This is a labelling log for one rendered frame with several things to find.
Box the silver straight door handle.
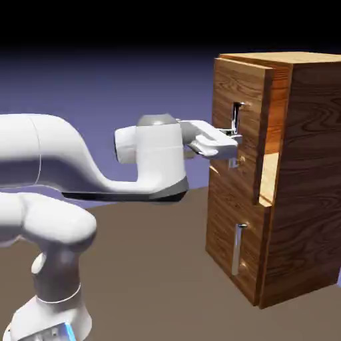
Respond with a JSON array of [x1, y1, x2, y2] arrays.
[[230, 222, 249, 277]]

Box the wooden cabinet door, short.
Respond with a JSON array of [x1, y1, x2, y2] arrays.
[[204, 165, 270, 307]]

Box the wooden cabinet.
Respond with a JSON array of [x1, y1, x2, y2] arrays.
[[204, 52, 341, 310]]

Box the wooden cabinet door, tall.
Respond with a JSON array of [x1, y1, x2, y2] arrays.
[[208, 57, 274, 206]]

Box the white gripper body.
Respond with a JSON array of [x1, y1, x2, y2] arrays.
[[186, 119, 239, 161]]

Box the silver curved door handle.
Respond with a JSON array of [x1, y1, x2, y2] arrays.
[[228, 101, 247, 169]]

